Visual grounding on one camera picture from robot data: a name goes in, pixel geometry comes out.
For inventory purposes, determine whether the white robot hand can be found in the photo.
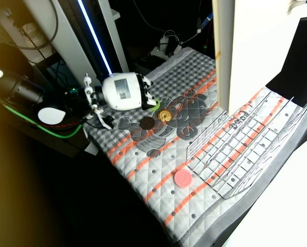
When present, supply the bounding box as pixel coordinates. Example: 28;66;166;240
286;0;307;15
101;72;158;112

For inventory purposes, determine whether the beige paperback book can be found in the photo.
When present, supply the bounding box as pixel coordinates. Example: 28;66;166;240
211;0;307;115

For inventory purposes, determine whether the green toy cookie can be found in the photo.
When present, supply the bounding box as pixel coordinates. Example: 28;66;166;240
149;99;162;112

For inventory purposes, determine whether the brown toy cookie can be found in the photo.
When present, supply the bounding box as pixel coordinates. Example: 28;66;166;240
140;116;156;130

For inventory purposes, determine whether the yellow toy cookie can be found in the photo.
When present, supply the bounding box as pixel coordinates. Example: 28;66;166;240
157;109;173;122

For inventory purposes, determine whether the white power strip with plugs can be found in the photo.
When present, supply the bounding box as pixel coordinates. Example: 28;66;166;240
148;29;190;61

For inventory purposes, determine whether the white column with blue light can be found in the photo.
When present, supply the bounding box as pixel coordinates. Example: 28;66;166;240
23;0;130;88

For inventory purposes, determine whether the pink toy cookie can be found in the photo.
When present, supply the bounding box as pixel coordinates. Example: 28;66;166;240
173;169;193;188

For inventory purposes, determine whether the grey quilt with bear print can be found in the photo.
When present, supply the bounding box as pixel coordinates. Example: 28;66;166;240
82;47;307;247

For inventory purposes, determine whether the green cable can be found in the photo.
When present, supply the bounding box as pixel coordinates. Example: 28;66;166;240
3;104;83;140

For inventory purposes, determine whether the blue plug cable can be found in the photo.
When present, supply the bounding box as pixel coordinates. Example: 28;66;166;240
196;11;214;34

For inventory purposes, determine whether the black looped cable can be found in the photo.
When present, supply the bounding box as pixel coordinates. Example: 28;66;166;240
0;0;60;50

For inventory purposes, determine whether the white wire dish rack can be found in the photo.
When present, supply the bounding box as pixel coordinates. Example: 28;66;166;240
186;89;307;200

